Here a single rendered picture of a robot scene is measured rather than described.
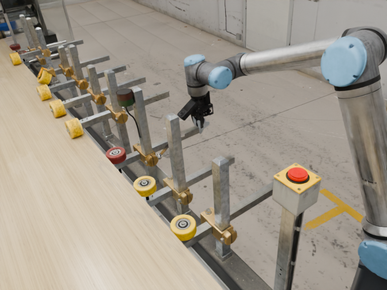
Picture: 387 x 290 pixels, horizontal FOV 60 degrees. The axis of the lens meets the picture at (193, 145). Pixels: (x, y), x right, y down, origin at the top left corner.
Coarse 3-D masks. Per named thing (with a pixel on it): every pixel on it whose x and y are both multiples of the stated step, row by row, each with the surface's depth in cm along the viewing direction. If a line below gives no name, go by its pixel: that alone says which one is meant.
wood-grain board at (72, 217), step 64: (0, 64) 241; (0, 128) 163; (64, 128) 159; (0, 192) 123; (64, 192) 121; (128, 192) 118; (0, 256) 99; (64, 256) 97; (128, 256) 96; (192, 256) 94
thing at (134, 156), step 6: (186, 132) 156; (192, 132) 157; (198, 132) 160; (186, 138) 156; (156, 144) 149; (162, 144) 150; (156, 150) 149; (132, 156) 143; (138, 156) 145; (126, 162) 142; (132, 162) 144; (120, 168) 142
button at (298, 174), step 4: (292, 168) 71; (296, 168) 71; (300, 168) 71; (288, 172) 70; (292, 172) 70; (296, 172) 70; (300, 172) 70; (304, 172) 70; (292, 176) 69; (296, 176) 69; (300, 176) 69; (304, 176) 69; (296, 180) 69; (300, 180) 68; (304, 180) 69
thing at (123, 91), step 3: (120, 90) 125; (123, 90) 125; (126, 90) 125; (129, 90) 124; (117, 93) 123; (120, 93) 123; (123, 93) 123; (126, 93) 123; (132, 105) 130; (135, 105) 128; (126, 108) 128; (135, 108) 129; (129, 114) 129; (132, 117) 131; (135, 120) 132; (138, 129) 135; (138, 132) 135
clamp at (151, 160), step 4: (136, 148) 146; (140, 148) 146; (140, 152) 143; (152, 152) 142; (144, 156) 141; (148, 156) 141; (152, 156) 140; (156, 156) 142; (144, 160) 143; (148, 160) 140; (152, 160) 141; (156, 160) 142; (148, 164) 141; (152, 164) 142; (156, 164) 143
